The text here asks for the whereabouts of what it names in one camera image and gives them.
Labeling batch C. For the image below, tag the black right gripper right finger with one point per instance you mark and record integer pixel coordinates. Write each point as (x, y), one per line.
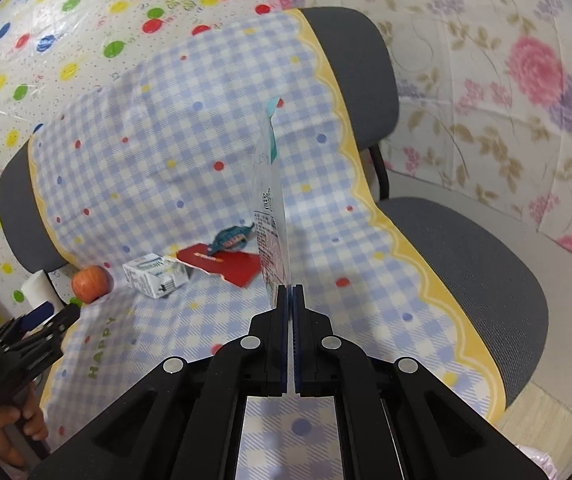
(329, 366)

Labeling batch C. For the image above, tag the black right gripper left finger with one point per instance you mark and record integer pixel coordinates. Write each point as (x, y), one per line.
(252, 365)

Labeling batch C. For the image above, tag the clear plastic wrapper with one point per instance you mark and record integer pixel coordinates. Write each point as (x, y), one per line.
(270, 226)

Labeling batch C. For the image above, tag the person's left hand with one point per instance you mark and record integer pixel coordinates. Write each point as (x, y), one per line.
(35, 427)

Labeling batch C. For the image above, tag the white paper cup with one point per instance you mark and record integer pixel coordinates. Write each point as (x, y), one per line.
(38, 290)

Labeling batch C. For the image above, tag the red envelope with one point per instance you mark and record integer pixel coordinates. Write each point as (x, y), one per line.
(235, 268)

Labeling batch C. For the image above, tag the red apple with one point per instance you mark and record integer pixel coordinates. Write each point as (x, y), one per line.
(91, 283)

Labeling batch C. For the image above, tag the teal toy fish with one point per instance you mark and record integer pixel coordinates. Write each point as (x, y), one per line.
(232, 239)

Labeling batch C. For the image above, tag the small white milk carton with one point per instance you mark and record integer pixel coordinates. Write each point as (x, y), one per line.
(155, 276)

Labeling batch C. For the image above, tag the blue checkered cloth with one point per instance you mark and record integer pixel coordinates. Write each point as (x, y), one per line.
(163, 158)

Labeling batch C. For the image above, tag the grey office chair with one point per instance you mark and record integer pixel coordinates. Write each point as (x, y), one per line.
(498, 293)

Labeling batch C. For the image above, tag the floral plastic sheet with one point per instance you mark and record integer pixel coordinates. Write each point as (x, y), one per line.
(485, 89)

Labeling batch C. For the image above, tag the polka dot plastic sheet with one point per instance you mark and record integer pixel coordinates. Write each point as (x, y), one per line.
(52, 51)

